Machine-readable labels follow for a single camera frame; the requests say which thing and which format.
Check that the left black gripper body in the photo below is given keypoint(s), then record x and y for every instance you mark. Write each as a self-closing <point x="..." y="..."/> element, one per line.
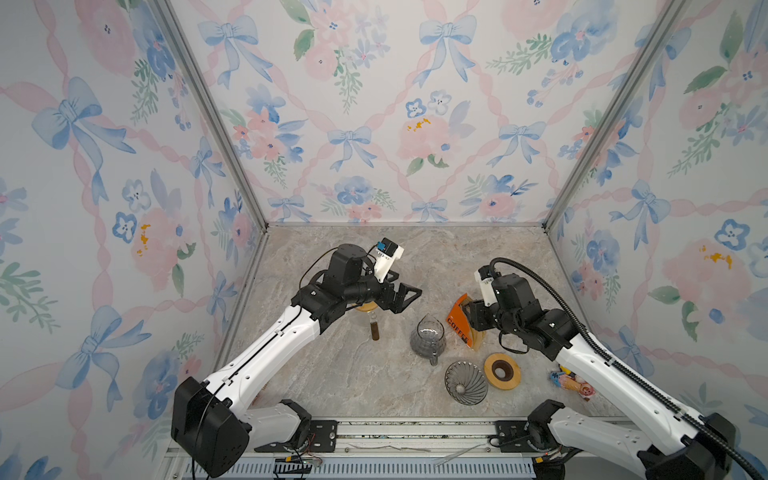
<point x="368" y="290"/>

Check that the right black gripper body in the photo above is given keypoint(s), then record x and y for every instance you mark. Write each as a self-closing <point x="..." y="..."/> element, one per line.
<point x="492" y="318"/>

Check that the clear glass server wooden handle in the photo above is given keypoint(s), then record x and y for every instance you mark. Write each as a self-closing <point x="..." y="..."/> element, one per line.
<point x="374" y="327"/>

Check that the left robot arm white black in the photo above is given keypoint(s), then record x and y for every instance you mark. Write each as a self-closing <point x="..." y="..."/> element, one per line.
<point x="211" y="420"/>

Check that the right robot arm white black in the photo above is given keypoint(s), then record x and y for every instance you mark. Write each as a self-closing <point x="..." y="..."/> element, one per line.
<point x="669" y="440"/>

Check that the orange coffee filter pack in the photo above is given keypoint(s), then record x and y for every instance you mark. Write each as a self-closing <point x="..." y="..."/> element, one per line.
<point x="458" y="320"/>

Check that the grey glass dripper cone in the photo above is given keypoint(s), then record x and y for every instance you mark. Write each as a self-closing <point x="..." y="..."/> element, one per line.
<point x="466" y="383"/>

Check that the grey glass carafe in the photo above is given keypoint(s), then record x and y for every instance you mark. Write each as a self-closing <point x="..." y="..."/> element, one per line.
<point x="428" y="339"/>

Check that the small colourful doll toy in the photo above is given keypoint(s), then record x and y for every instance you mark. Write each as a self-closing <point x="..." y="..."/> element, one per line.
<point x="567" y="380"/>

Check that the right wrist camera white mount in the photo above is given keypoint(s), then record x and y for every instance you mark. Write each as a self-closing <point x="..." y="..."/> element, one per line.
<point x="484" y="276"/>

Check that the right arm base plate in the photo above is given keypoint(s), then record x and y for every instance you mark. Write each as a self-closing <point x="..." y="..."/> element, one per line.
<point x="512" y="436"/>

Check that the aluminium mounting rail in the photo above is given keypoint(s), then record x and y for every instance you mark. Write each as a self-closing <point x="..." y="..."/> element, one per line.
<point x="432" y="448"/>

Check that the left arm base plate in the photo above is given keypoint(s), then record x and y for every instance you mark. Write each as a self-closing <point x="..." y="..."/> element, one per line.
<point x="316" y="436"/>

